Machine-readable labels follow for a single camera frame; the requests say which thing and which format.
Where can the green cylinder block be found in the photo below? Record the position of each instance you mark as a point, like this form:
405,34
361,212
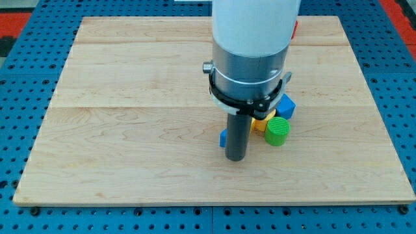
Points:
277,131

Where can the red block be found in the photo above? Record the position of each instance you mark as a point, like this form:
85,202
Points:
294,30

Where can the blue cube block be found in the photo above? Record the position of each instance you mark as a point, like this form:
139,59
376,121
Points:
286,107

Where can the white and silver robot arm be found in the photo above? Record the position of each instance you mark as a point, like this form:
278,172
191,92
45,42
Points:
251,38

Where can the yellow heart block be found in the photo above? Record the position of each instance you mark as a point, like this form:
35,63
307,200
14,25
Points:
261,125

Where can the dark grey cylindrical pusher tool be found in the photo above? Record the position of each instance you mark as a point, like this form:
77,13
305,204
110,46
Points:
238,132

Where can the light wooden board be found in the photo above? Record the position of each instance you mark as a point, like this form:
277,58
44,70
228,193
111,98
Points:
132,124

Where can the blue triangle block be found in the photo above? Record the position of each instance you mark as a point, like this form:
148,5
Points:
222,138

